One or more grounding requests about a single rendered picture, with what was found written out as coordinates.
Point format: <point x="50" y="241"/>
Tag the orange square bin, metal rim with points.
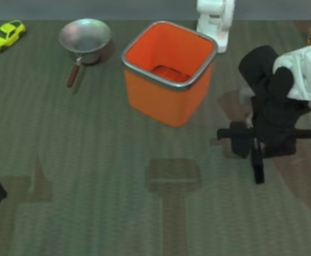
<point x="155" y="96"/>

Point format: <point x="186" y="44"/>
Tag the yellow toy car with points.
<point x="6" y="35"/>

